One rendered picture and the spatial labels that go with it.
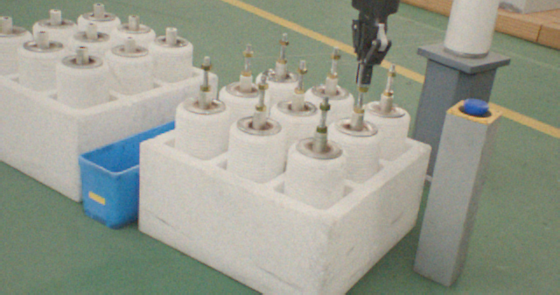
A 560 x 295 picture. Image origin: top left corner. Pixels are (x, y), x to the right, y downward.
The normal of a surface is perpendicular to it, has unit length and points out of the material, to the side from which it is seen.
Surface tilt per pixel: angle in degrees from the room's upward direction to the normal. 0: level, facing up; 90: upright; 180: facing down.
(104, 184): 92
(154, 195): 90
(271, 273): 90
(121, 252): 0
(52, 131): 90
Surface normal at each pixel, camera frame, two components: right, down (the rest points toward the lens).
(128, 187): 0.81, 0.34
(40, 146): -0.59, 0.27
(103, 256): 0.10, -0.91
